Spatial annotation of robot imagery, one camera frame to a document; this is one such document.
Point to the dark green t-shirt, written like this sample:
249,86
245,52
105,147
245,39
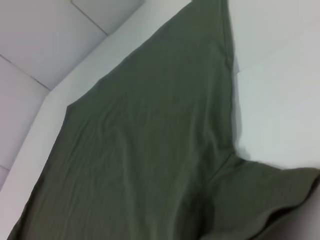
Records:
150,125

